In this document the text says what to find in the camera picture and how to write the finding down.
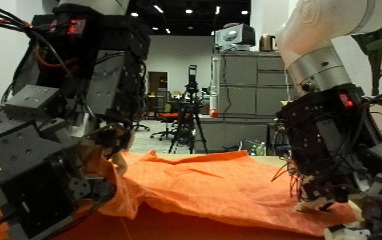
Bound copper kettle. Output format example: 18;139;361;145
257;33;279;53

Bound right hand cable bundle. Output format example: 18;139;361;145
0;5;88;101

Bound black camera tripod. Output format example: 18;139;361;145
167;64;208;155

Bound tall grey cabinet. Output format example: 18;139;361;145
209;50;296;120

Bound brown door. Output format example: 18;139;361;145
146;70;168;96

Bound low grey counter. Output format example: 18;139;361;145
196;114;284;154

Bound green plastic bottles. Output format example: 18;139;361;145
241;139;268;157

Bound grey box monitor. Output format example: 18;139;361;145
212;23;256;52

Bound orange button shirt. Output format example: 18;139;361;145
0;149;360;240

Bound green leafy plant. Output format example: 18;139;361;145
351;18;382;98

